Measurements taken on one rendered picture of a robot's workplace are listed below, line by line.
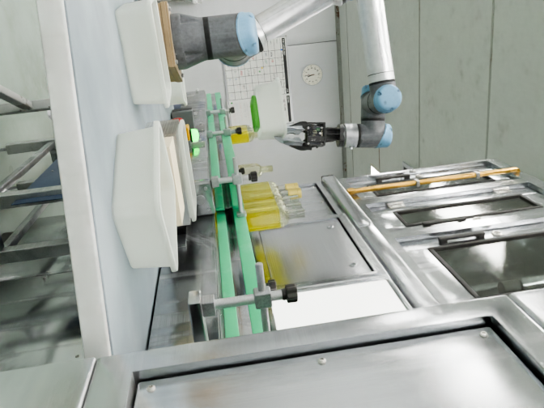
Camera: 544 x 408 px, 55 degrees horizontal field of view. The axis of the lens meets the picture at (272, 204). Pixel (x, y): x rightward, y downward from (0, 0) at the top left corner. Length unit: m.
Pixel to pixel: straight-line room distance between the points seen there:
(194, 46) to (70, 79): 0.79
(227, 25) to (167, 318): 0.82
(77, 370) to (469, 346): 0.43
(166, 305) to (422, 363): 0.59
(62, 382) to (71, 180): 0.25
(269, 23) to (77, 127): 1.03
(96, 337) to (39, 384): 0.11
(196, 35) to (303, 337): 1.04
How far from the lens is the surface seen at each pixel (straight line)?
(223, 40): 1.49
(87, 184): 0.71
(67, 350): 1.41
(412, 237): 1.75
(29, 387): 0.64
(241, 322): 1.00
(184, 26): 1.49
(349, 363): 0.59
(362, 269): 1.49
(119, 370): 0.62
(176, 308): 1.03
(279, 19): 1.66
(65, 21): 0.76
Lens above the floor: 0.92
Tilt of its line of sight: 5 degrees up
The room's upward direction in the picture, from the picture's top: 82 degrees clockwise
